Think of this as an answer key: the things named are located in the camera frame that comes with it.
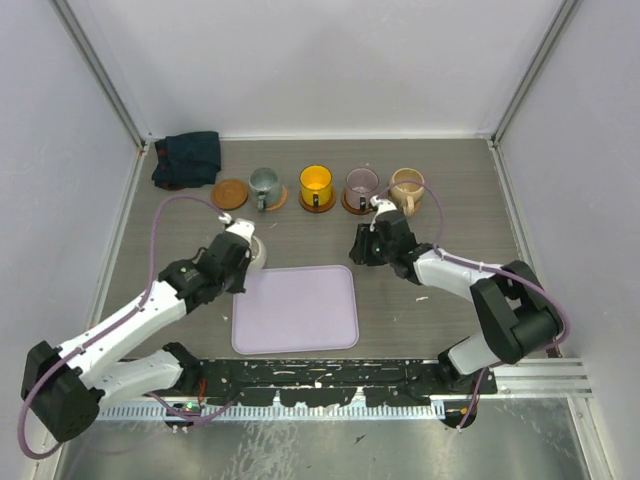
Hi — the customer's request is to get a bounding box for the white ceramic mug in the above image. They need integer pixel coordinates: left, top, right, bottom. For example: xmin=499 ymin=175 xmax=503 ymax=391
xmin=247 ymin=236 xmax=267 ymax=274

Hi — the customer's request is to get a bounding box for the woven rattan coaster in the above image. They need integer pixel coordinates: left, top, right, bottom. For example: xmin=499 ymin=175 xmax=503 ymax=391
xmin=265 ymin=185 xmax=288 ymax=211
xmin=384 ymin=194 xmax=422 ymax=216

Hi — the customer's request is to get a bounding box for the beige ceramic mug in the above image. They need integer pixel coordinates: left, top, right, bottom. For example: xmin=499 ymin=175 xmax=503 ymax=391
xmin=389 ymin=168 xmax=425 ymax=217

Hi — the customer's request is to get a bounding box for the brown wooden coaster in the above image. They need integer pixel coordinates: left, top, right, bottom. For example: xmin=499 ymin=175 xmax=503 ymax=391
xmin=211 ymin=178 xmax=249 ymax=211
xmin=299 ymin=192 xmax=336 ymax=214
xmin=341 ymin=190 xmax=373 ymax=216

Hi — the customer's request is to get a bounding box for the clear purple glass mug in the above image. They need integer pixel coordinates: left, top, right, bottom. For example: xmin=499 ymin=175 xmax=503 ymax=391
xmin=345 ymin=167 xmax=379 ymax=212

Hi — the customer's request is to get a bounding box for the lavender plastic tray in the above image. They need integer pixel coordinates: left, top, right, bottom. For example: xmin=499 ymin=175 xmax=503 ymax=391
xmin=231 ymin=265 xmax=359 ymax=355

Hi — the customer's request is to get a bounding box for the grey ceramic mug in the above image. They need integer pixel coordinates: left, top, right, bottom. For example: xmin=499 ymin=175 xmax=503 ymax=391
xmin=248 ymin=167 xmax=283 ymax=212

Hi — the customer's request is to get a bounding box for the yellow glass mug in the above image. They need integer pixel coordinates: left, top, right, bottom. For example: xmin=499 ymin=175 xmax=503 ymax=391
xmin=299 ymin=165 xmax=332 ymax=208

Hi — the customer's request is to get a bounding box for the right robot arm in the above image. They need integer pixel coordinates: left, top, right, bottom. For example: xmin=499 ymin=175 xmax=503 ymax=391
xmin=349 ymin=211 xmax=565 ymax=394

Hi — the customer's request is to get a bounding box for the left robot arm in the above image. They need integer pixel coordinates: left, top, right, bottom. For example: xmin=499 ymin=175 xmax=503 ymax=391
xmin=19 ymin=220 xmax=255 ymax=443

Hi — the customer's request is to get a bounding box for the dark folded cloth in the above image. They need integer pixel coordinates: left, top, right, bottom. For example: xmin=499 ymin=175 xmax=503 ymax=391
xmin=151 ymin=131 xmax=222 ymax=191

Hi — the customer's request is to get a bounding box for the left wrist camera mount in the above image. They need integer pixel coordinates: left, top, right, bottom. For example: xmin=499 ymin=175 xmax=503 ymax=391
xmin=218 ymin=213 xmax=255 ymax=243

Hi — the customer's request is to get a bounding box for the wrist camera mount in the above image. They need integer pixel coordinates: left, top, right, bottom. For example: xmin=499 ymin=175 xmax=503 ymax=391
xmin=369 ymin=195 xmax=397 ymax=232
xmin=218 ymin=213 xmax=255 ymax=243

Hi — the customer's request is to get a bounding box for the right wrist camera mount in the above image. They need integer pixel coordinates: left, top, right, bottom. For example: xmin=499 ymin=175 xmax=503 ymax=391
xmin=369 ymin=195 xmax=397 ymax=232

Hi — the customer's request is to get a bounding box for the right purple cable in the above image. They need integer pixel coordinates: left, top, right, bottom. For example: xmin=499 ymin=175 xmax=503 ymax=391
xmin=370 ymin=180 xmax=572 ymax=435

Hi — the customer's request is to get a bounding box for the purple cable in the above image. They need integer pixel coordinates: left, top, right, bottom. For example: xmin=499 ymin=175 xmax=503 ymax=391
xmin=18 ymin=195 xmax=236 ymax=460
xmin=370 ymin=180 xmax=572 ymax=435

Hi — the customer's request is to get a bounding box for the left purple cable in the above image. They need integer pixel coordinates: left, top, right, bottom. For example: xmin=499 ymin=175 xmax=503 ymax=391
xmin=18 ymin=195 xmax=236 ymax=460

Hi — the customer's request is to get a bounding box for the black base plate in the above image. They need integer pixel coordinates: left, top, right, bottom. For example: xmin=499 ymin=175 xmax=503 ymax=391
xmin=156 ymin=359 xmax=498 ymax=408

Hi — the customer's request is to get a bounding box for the left aluminium frame post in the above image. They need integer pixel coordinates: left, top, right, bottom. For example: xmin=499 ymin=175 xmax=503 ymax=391
xmin=50 ymin=0 xmax=147 ymax=149

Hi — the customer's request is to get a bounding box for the aluminium frame post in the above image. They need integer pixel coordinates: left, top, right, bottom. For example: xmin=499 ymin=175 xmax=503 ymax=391
xmin=50 ymin=0 xmax=147 ymax=149
xmin=490 ymin=0 xmax=582 ymax=148

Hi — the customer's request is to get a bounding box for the aluminium front rail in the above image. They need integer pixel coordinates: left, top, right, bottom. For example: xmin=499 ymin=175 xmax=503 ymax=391
xmin=48 ymin=357 xmax=593 ymax=401

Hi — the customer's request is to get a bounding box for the right aluminium frame post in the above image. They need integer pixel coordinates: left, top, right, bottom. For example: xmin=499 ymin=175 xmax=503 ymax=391
xmin=490 ymin=0 xmax=582 ymax=148

